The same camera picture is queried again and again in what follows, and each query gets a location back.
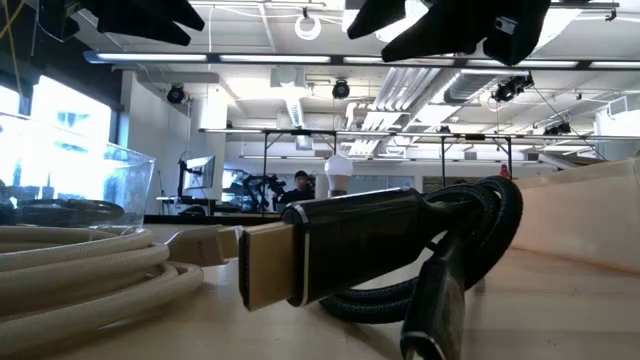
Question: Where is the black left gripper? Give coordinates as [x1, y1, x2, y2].
[37, 0, 207, 47]

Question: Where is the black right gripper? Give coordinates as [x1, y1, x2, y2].
[346, 0, 552, 67]

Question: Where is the computer monitor on arm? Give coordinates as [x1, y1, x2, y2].
[180, 155, 217, 194]

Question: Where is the overhead light bar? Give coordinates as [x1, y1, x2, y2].
[83, 49, 640, 71]

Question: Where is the bulb lamp with brass base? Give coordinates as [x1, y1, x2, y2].
[323, 153, 354, 198]

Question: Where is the clear plastic bin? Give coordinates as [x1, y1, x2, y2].
[0, 112, 157, 229]

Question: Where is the silver ventilation duct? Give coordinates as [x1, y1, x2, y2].
[442, 62, 584, 106]

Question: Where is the white hanging cable loop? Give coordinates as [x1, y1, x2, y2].
[293, 5, 323, 42]

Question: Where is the black metal rig frame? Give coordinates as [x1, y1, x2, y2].
[198, 127, 640, 204]

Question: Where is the black table frame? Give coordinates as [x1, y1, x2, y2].
[143, 213, 281, 226]

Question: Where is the black braided HDMI cable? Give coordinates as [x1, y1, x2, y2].
[238, 174, 525, 360]

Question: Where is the cream braided coiled cable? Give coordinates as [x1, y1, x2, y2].
[0, 223, 244, 359]

